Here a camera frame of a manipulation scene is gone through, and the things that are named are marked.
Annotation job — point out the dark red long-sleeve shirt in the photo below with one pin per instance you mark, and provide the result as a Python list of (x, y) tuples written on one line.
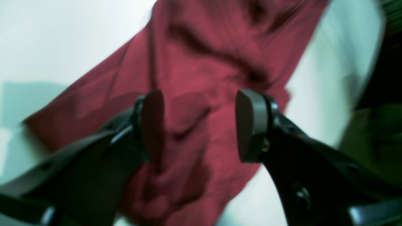
[(199, 53)]

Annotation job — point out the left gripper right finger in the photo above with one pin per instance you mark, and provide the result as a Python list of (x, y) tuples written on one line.
[(317, 185)]

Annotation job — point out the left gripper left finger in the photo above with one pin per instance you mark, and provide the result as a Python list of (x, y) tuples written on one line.
[(83, 184)]

